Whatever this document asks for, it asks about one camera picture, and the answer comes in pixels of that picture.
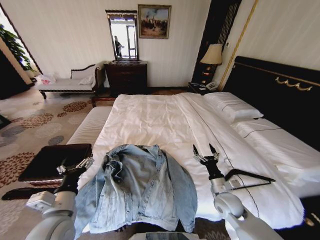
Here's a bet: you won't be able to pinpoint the right gripper black pointed finger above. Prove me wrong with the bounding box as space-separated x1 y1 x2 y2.
191 144 206 162
208 142 221 161

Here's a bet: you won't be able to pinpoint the left gripper finger silver bars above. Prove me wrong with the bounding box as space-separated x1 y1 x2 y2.
76 156 95 171
55 159 68 176

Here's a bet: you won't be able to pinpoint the white striped bed bench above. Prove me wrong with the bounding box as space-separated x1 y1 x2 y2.
65 105 114 146

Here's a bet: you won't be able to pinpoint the black clothes hanger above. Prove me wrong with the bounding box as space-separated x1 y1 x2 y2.
223 157 277 192

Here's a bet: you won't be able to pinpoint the white bed duvet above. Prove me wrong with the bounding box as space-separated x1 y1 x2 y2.
77 91 306 230

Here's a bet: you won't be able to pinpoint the dark wooden low table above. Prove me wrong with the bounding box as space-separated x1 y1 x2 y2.
17 142 94 183

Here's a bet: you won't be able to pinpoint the white pillow with black line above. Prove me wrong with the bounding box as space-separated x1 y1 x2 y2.
203 91 265 125
230 118 320 176

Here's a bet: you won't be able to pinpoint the light blue denim jacket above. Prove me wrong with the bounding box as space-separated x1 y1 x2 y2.
73 143 199 240

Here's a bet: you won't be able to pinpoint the dark wooden nightstand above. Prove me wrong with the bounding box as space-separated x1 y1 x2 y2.
187 81 221 96

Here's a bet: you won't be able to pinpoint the white cushion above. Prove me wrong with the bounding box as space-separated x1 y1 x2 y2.
78 74 96 86

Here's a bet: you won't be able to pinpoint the black headboard with gold trim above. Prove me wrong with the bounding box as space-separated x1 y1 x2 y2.
221 55 320 154

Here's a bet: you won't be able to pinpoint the pink and white bag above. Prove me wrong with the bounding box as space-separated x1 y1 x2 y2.
36 73 57 85

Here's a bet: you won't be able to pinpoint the dark wooden dresser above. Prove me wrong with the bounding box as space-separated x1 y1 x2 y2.
103 60 149 98

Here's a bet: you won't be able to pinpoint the table lamp with beige shade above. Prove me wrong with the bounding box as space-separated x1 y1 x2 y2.
199 43 224 85

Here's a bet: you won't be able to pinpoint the dark wooden cabinet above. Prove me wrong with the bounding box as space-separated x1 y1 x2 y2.
0 49 36 101

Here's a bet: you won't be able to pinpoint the person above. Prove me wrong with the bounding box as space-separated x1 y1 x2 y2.
113 35 125 59

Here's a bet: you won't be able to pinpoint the green leafy plant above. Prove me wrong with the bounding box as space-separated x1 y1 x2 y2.
0 23 36 73

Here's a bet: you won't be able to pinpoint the gold framed painting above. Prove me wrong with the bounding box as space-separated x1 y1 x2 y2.
137 3 173 40

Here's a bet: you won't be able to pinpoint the white chaise longue, dark frame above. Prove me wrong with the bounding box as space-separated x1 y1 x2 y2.
37 63 105 100

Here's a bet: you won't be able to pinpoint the dark slatted wall panel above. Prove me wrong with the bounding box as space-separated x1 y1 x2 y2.
191 0 243 86

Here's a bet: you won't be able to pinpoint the dark framed wall mirror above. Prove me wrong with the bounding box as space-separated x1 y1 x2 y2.
104 9 140 62

